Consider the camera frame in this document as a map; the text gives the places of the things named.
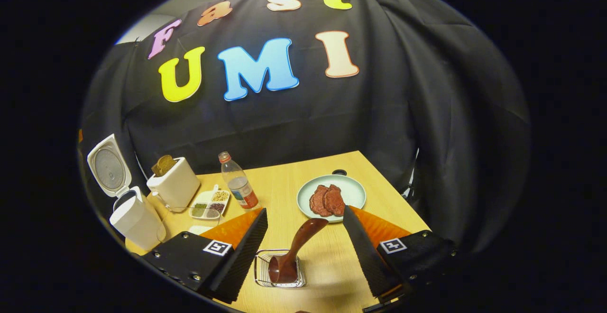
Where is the white divided dish of grains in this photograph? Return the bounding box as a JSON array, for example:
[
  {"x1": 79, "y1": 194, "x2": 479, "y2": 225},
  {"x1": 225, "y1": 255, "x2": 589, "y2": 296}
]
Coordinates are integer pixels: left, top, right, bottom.
[{"x1": 189, "y1": 185, "x2": 231, "y2": 221}]

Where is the brown toast slice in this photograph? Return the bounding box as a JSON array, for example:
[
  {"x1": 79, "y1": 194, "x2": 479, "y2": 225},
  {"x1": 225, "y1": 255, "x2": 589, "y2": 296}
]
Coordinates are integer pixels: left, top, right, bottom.
[{"x1": 151, "y1": 155, "x2": 177, "y2": 177}]

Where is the wire chopstick holder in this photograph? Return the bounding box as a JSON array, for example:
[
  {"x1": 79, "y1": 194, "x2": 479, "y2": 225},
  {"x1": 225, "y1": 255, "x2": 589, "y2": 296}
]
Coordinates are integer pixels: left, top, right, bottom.
[{"x1": 254, "y1": 249, "x2": 307, "y2": 288}]

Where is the brown wooden spoon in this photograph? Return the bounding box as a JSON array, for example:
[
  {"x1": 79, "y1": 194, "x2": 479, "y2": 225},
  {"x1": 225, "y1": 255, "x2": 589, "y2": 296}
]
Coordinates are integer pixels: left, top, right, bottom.
[{"x1": 268, "y1": 218, "x2": 329, "y2": 284}]

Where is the clear plastic bottle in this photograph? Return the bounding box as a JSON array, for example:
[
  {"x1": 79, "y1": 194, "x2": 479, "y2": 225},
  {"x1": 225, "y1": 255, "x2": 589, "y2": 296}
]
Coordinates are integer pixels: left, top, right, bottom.
[{"x1": 218, "y1": 151, "x2": 259, "y2": 209}]

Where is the black backdrop cloth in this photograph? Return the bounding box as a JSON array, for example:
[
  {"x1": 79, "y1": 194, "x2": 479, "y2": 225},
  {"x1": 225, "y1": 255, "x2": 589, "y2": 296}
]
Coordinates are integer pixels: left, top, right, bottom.
[{"x1": 78, "y1": 0, "x2": 532, "y2": 257}]

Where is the white rice cooker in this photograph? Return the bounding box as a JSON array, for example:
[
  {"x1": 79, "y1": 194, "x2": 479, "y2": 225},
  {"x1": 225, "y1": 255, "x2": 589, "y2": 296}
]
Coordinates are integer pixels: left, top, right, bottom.
[{"x1": 87, "y1": 134, "x2": 166, "y2": 251}]

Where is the white toaster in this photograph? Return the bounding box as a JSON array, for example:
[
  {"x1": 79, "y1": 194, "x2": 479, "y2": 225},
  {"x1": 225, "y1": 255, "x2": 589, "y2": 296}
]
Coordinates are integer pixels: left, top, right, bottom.
[{"x1": 147, "y1": 156, "x2": 201, "y2": 212}]

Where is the red meat slice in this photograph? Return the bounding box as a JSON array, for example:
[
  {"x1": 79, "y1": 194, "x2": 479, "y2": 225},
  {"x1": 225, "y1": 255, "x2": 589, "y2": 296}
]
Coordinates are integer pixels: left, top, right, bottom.
[
  {"x1": 324, "y1": 184, "x2": 346, "y2": 217},
  {"x1": 309, "y1": 184, "x2": 332, "y2": 217}
]

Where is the light green plate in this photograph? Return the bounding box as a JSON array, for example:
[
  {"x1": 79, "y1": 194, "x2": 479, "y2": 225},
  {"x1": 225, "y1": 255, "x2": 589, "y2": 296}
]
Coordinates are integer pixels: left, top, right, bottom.
[{"x1": 297, "y1": 175, "x2": 367, "y2": 222}]

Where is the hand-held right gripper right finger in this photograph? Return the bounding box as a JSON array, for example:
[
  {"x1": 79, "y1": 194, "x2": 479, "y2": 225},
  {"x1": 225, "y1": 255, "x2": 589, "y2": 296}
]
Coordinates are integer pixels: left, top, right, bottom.
[{"x1": 342, "y1": 205, "x2": 458, "y2": 299}]

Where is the clear tray of rice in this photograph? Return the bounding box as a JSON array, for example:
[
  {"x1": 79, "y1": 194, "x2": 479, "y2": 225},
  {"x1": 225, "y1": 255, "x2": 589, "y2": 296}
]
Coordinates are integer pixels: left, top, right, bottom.
[{"x1": 159, "y1": 206, "x2": 222, "y2": 245}]

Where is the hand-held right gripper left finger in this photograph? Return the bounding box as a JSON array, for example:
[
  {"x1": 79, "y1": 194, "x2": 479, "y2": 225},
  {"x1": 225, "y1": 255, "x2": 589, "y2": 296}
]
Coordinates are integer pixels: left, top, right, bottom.
[{"x1": 142, "y1": 208, "x2": 268, "y2": 304}]

